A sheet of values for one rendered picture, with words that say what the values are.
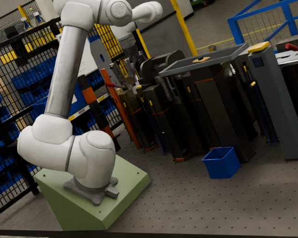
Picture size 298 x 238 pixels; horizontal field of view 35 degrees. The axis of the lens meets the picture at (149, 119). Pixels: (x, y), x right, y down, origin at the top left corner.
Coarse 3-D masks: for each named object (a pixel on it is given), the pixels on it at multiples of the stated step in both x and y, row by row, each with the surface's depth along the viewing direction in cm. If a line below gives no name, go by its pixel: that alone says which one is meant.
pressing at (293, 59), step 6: (276, 54) 210; (282, 54) 206; (288, 54) 202; (294, 54) 198; (282, 60) 197; (288, 60) 193; (294, 60) 189; (282, 66) 193; (234, 72) 211; (138, 96) 254
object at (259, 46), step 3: (264, 42) 168; (267, 42) 167; (255, 45) 169; (258, 45) 167; (261, 45) 166; (264, 45) 165; (252, 48) 167; (255, 48) 165; (258, 48) 165; (261, 48) 164; (249, 51) 168; (252, 51) 167; (258, 51) 167
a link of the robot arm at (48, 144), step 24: (72, 0) 188; (96, 0) 189; (72, 24) 189; (72, 48) 189; (72, 72) 190; (48, 96) 190; (72, 96) 192; (48, 120) 185; (24, 144) 184; (48, 144) 184; (72, 144) 187; (48, 168) 188
